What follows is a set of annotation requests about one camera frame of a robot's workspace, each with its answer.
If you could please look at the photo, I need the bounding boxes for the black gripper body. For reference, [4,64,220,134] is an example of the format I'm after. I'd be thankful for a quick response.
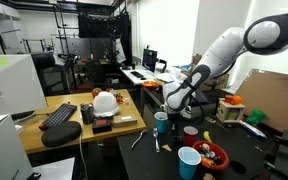
[166,111,182,127]

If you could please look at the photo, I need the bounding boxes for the pink doll head toy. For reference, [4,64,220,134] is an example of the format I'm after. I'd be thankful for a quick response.
[201,143,212,154]

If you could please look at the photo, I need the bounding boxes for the orange toy in bowl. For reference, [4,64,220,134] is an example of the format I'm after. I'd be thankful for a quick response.
[200,157,216,167]

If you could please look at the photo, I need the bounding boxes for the red plastic bowl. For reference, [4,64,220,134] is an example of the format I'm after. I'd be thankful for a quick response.
[192,140,230,172]

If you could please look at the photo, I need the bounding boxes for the red plastic cup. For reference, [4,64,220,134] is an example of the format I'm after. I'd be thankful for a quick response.
[182,125,199,147]

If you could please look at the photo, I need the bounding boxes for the teal plastic cup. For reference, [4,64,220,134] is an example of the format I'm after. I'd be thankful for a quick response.
[153,111,169,134]

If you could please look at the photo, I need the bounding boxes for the tan triangular wood piece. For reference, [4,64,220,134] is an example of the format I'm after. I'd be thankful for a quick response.
[161,143,173,153]

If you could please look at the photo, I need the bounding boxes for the silver spoon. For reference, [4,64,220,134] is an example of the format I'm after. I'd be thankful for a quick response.
[152,127,161,154]

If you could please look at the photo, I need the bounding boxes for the yellow toy banana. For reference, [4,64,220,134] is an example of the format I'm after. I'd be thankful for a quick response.
[203,130,213,143]

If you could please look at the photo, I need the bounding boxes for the silver fork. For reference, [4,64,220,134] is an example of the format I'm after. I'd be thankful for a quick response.
[131,129,149,150]

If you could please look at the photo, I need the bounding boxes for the large light blue cup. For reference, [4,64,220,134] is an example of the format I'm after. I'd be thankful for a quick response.
[177,146,202,180]

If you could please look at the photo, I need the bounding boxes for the orange plate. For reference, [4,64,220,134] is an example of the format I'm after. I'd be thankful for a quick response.
[141,80,159,89]

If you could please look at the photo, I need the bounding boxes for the white papers pile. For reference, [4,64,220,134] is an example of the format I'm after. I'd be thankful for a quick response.
[155,66,192,85]

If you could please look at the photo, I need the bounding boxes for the small brown cardboard box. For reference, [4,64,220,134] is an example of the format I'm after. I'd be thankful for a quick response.
[112,114,138,128]

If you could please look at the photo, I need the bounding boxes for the wooden shape sorter box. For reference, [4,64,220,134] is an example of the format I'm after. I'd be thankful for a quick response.
[216,99,246,124]

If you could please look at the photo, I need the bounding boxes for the white desk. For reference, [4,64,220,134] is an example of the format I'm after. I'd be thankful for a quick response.
[119,65,158,86]

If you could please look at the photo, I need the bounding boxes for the small black keyboard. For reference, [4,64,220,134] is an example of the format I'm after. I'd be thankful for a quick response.
[129,70,146,80]

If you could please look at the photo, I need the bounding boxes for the small colourful desk toys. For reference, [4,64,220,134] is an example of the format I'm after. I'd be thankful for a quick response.
[113,90,131,106]

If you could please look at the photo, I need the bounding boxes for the printed cardboard box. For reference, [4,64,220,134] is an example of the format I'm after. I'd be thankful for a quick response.
[200,73,230,92]

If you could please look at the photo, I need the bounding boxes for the open cardboard box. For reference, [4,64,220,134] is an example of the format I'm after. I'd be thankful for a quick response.
[191,53,202,68]

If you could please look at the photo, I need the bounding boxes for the black computer monitor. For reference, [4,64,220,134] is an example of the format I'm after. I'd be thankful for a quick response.
[142,48,158,73]

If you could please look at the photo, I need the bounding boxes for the white dome helmet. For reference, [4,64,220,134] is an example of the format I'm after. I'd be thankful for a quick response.
[93,91,121,118]

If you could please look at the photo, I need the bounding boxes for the black box with red label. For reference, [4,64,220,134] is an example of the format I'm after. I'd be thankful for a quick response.
[91,118,113,135]

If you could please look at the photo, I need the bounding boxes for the white and blue tube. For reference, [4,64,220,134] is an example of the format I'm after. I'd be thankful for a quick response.
[238,120,268,139]

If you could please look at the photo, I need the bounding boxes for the green plush toy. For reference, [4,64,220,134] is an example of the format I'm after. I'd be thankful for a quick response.
[245,108,267,127]

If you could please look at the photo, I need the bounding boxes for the black can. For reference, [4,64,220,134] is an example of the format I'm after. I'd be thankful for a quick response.
[80,103,96,125]

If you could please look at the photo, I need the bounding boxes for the dark office chair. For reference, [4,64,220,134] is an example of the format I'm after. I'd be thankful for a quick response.
[83,59,123,90]

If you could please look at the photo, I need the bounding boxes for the wooden desk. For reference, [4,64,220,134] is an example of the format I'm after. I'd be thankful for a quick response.
[17,88,147,155]

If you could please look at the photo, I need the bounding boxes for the large brown cardboard board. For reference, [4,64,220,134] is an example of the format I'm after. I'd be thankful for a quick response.
[233,68,288,136]

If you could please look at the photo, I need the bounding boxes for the black cushion pad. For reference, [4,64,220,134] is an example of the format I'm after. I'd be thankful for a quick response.
[41,120,83,148]

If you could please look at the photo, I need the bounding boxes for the black machine with orange part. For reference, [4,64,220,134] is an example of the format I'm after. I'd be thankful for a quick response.
[263,129,288,180]

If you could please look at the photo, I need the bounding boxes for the black keyboard with orange edge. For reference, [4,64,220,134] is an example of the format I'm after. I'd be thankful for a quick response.
[38,103,78,132]

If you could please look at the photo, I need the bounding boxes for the black hanging curtain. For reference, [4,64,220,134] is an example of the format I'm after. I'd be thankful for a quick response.
[77,11,132,64]

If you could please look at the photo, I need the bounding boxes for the white paper sheet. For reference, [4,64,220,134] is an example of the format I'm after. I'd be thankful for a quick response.
[33,157,76,180]

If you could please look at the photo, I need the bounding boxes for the black mesh office chair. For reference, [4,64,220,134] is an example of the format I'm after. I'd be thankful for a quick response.
[31,53,71,97]

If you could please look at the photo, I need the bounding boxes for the white monitor back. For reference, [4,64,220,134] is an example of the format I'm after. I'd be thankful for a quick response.
[0,54,48,118]

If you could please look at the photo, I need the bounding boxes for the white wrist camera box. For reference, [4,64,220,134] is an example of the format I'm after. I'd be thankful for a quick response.
[183,104,194,118]

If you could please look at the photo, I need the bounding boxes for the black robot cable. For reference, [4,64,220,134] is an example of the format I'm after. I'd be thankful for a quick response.
[187,95,206,126]

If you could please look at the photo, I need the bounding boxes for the white cable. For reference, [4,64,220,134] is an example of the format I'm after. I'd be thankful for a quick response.
[78,133,89,180]

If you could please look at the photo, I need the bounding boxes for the black tripod camera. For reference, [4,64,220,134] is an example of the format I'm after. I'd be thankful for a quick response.
[57,53,82,91]

